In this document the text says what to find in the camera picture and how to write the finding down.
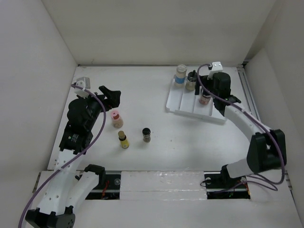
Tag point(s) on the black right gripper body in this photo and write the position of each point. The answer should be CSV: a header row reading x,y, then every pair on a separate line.
x,y
207,84

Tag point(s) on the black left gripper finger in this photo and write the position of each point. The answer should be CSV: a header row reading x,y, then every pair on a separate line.
x,y
105,90
114,98

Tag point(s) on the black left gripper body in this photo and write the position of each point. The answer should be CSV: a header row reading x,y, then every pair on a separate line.
x,y
96,108

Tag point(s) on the black cap beige spice jar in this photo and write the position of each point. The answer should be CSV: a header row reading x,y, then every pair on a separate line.
x,y
191,80

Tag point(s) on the white lid beige spice jar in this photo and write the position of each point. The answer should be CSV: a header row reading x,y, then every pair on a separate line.
x,y
204,99

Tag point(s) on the tall blue label spice bottle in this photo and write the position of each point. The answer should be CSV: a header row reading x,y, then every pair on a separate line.
x,y
180,75

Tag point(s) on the small black cap pepper jar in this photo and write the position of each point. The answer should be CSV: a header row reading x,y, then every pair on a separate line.
x,y
146,132

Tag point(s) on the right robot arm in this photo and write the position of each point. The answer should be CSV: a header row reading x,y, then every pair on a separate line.
x,y
266,157

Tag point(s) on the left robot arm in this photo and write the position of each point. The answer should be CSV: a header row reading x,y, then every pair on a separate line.
x,y
64,193

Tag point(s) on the pink cap spice bottle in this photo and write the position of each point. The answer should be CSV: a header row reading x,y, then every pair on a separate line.
x,y
117,121

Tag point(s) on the white plastic organizer tray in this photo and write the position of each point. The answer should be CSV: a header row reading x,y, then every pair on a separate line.
x,y
183,102

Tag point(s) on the yellow label brown cap bottle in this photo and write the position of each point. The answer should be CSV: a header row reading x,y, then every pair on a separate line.
x,y
123,139

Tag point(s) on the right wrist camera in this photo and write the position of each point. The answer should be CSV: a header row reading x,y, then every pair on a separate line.
x,y
216,67

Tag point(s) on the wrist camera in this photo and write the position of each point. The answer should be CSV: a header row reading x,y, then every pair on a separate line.
x,y
216,67
81,84

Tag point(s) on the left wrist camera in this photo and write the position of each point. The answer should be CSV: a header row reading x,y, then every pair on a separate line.
x,y
81,84

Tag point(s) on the aluminium rail right side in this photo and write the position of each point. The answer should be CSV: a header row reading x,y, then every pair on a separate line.
x,y
253,110

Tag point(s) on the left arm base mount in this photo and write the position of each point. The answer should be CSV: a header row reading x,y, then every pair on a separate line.
x,y
109,190

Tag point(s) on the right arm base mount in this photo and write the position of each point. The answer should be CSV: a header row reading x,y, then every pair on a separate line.
x,y
218,188

